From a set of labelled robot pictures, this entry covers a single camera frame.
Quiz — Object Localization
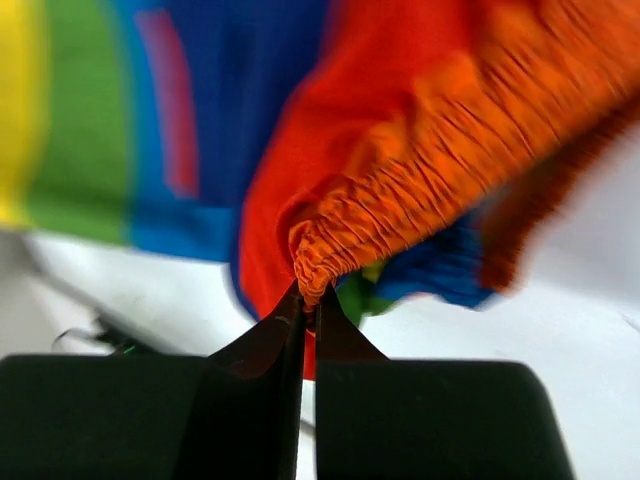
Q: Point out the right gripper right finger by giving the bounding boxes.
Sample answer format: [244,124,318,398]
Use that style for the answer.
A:
[315,290,574,479]

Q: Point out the rainbow striped shorts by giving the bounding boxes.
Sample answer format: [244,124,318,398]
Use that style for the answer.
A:
[0,0,640,381]

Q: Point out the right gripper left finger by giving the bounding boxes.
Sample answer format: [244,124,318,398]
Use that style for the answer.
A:
[1,287,305,479]

